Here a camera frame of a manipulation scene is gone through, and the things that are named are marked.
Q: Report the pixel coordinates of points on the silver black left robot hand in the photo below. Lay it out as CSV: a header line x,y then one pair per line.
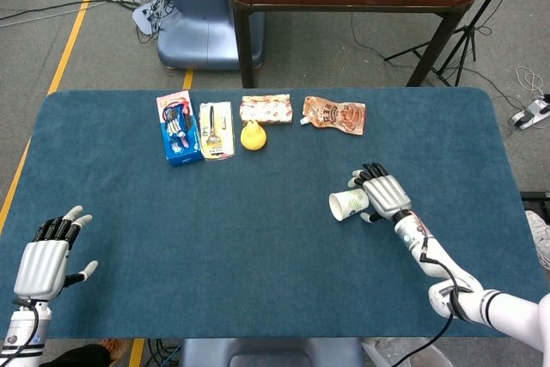
x,y
40,268

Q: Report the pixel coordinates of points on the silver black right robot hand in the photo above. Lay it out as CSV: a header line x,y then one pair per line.
x,y
386,197

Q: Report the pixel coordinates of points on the white floral paper cup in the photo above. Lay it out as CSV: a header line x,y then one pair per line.
x,y
344,206

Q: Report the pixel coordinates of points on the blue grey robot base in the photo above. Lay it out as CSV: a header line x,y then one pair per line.
x,y
270,354

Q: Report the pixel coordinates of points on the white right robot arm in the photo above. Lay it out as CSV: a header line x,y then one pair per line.
x,y
494,307

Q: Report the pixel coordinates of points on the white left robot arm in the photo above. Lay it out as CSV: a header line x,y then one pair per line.
x,y
23,332

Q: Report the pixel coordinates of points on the orange spout pouch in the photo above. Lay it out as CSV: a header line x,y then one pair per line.
x,y
339,115

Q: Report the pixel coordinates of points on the blue felt table cloth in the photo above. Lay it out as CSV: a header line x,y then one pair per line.
x,y
258,234

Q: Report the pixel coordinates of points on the yellow toy pear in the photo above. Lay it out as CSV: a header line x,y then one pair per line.
x,y
253,137

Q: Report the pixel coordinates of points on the red white wrapped snack pack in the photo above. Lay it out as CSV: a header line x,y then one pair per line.
x,y
266,110

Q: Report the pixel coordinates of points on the white shoe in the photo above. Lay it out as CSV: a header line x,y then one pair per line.
x,y
539,238

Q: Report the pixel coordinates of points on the white power strip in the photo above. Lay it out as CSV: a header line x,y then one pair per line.
x,y
148,14
530,113

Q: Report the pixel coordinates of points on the black tripod stand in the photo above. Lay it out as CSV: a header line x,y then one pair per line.
x,y
466,36

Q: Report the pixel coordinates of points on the yellow razor blister pack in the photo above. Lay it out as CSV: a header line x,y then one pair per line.
x,y
217,130

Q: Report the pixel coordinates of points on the blue cookie box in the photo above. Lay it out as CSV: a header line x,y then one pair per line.
x,y
180,130

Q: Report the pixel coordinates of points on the blue grey machine pedestal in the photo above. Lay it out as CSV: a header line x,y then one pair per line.
x,y
202,19

